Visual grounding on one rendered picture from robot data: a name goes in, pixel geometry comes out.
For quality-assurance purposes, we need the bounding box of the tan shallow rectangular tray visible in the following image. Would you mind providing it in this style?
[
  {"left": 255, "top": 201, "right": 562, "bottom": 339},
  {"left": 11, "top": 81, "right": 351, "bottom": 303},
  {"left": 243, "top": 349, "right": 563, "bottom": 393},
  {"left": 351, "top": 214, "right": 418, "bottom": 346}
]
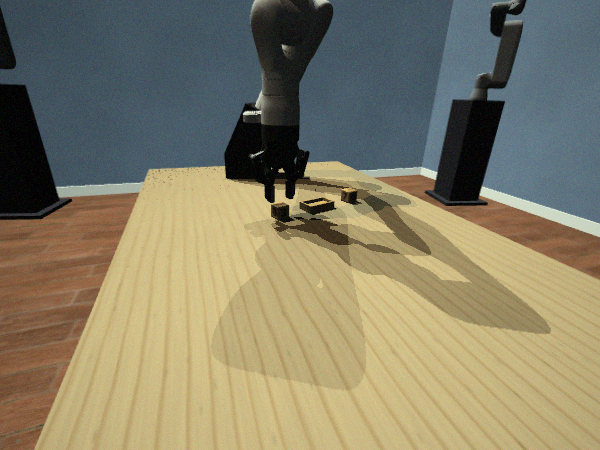
[{"left": 299, "top": 197, "right": 334, "bottom": 214}]

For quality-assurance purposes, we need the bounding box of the tan wooden cube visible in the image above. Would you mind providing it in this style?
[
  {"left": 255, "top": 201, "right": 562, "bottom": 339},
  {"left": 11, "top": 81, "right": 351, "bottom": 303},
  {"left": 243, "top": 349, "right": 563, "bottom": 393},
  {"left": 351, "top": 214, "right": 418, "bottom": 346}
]
[
  {"left": 271, "top": 201, "right": 289, "bottom": 220},
  {"left": 341, "top": 188, "right": 357, "bottom": 203}
]

